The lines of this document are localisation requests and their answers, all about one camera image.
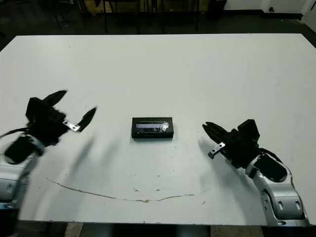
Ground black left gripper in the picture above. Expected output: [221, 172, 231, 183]
[29, 90, 99, 148]

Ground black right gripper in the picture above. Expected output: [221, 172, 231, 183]
[202, 121, 262, 170]

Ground black box lid silver stripe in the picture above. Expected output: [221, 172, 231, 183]
[130, 116, 175, 139]

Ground black mesh chair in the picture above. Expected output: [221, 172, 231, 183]
[103, 0, 143, 35]

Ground black waste bin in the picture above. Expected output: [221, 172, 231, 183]
[208, 0, 227, 21]

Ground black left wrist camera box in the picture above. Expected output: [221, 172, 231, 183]
[25, 97, 61, 123]

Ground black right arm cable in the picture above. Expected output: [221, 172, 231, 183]
[258, 147, 284, 165]

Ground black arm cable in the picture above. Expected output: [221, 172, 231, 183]
[258, 147, 284, 165]
[0, 125, 33, 139]

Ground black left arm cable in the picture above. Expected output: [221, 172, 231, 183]
[0, 125, 33, 139]

